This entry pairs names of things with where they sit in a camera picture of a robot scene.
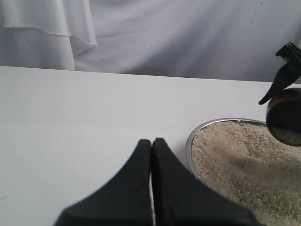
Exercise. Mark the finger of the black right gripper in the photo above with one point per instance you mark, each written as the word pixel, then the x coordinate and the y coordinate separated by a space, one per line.
pixel 287 74

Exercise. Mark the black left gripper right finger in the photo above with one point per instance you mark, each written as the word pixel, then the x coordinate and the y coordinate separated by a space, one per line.
pixel 182 200

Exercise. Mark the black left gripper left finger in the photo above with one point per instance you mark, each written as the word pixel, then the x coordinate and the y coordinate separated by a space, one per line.
pixel 123 201

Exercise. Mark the brown wooden cup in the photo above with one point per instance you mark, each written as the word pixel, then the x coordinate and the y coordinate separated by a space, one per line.
pixel 283 117

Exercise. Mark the round steel rice tray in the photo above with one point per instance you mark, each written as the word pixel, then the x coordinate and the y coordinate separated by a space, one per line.
pixel 240 159

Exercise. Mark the white fabric backdrop curtain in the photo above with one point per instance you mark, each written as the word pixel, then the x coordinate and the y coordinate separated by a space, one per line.
pixel 217 39

